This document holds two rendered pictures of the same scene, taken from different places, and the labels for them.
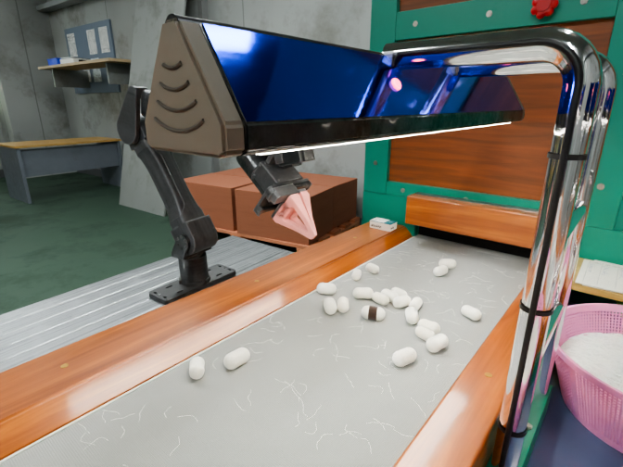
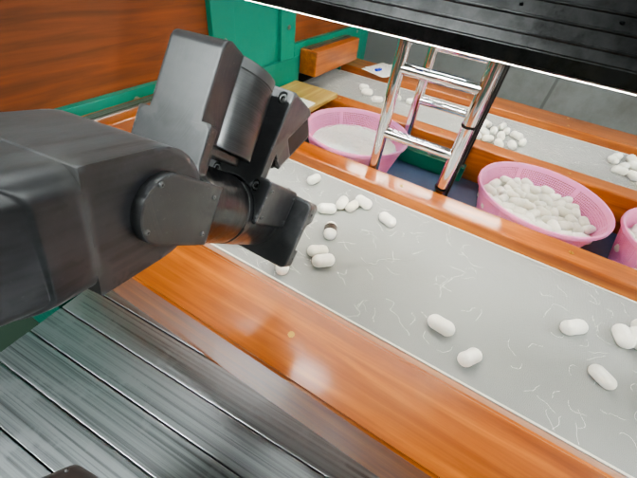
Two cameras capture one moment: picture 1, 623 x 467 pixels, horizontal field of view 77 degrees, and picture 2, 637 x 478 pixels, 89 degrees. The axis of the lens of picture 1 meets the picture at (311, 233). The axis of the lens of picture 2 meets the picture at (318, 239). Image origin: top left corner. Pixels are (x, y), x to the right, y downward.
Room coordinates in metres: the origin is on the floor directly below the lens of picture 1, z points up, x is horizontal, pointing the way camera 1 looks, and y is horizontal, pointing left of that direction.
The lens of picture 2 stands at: (0.68, 0.30, 1.12)
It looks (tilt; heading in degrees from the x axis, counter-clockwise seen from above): 43 degrees down; 255
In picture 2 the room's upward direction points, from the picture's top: 8 degrees clockwise
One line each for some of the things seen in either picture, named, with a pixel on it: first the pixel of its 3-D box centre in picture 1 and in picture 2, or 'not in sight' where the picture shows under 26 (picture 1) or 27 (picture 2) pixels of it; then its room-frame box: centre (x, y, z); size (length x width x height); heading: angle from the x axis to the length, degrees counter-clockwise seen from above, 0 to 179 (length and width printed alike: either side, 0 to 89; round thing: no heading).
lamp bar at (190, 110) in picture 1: (422, 95); (437, 0); (0.47, -0.12, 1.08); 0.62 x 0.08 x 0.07; 140
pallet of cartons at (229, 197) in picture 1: (268, 208); not in sight; (3.14, 0.36, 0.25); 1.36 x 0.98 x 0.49; 54
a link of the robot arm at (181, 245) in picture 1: (195, 242); not in sight; (0.82, 0.26, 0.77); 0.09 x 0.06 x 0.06; 148
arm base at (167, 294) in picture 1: (193, 268); not in sight; (0.82, 0.27, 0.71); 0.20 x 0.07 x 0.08; 144
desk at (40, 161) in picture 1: (66, 167); not in sight; (4.92, 3.08, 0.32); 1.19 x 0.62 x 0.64; 144
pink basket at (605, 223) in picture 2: not in sight; (531, 211); (0.08, -0.17, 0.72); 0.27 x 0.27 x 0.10
